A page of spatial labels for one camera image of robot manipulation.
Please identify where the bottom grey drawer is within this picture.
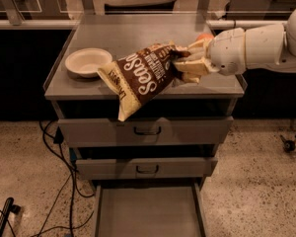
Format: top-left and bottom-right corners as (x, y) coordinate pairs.
(91, 184), (207, 237)

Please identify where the grey drawer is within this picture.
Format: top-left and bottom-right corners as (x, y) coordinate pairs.
(91, 184), (207, 237)
(76, 157), (218, 180)
(58, 117), (233, 147)

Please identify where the middle grey drawer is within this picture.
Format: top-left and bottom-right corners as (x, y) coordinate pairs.
(76, 157), (218, 180)

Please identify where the black floor cable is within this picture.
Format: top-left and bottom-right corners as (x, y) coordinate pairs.
(0, 119), (96, 237)

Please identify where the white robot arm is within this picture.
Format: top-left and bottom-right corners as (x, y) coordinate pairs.
(174, 9), (296, 83)

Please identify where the top grey drawer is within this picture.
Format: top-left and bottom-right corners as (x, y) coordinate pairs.
(58, 117), (233, 147)

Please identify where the dark chair backrest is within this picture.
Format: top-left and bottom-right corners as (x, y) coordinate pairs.
(105, 0), (178, 15)

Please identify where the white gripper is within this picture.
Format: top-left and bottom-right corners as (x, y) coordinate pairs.
(174, 28), (246, 83)

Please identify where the white horizontal rail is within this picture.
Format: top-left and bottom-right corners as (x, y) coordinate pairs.
(0, 20), (287, 30)

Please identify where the black stand foot left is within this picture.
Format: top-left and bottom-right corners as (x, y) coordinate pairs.
(0, 197), (21, 237)

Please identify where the brown chip bag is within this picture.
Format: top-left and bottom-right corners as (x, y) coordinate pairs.
(98, 43), (189, 121)

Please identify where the black wheeled cart base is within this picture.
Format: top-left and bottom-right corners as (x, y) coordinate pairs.
(279, 120), (296, 154)

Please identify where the grey metal drawer cabinet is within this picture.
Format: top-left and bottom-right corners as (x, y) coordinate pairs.
(44, 14), (245, 237)

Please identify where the orange fruit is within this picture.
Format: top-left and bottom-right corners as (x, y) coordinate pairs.
(196, 34), (214, 40)

